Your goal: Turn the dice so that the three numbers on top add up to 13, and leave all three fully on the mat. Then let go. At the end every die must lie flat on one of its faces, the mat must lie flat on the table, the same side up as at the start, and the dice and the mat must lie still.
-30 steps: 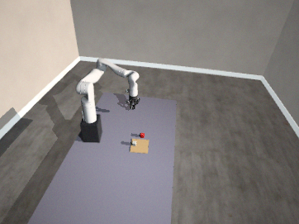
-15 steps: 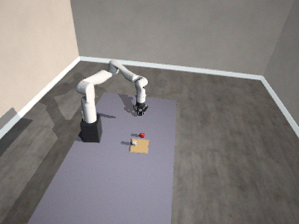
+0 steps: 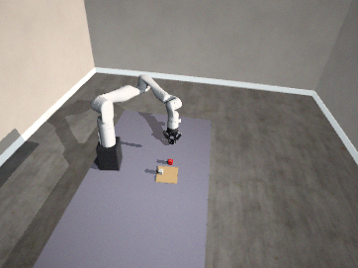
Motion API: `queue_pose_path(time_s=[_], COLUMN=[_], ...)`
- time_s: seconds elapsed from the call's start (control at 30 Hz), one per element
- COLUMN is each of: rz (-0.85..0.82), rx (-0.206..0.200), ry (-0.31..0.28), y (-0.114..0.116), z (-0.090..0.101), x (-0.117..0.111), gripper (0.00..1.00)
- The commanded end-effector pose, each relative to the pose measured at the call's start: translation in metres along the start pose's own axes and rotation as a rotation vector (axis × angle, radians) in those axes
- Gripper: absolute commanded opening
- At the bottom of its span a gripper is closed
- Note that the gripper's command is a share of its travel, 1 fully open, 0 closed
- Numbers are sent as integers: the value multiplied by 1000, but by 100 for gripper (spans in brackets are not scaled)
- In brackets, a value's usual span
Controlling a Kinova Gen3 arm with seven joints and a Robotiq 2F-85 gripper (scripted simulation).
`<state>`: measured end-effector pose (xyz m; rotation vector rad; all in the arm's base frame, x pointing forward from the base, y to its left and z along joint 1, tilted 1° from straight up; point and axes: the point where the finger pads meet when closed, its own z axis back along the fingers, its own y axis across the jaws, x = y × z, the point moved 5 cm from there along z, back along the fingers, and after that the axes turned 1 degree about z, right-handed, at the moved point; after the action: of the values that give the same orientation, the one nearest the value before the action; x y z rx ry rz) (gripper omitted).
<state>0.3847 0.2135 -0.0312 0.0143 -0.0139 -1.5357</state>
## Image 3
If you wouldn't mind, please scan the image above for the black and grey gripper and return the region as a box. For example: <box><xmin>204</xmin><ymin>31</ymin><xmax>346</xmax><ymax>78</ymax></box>
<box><xmin>163</xmin><ymin>127</ymin><xmax>182</xmax><ymax>144</ymax></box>

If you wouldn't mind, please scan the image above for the tan flat mat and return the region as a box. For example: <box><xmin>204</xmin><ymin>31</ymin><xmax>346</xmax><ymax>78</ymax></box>
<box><xmin>155</xmin><ymin>166</ymin><xmax>178</xmax><ymax>184</ymax></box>

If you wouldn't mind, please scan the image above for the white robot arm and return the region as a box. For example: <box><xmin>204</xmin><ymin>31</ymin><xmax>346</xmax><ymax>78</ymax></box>
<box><xmin>91</xmin><ymin>74</ymin><xmax>182</xmax><ymax>147</ymax></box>

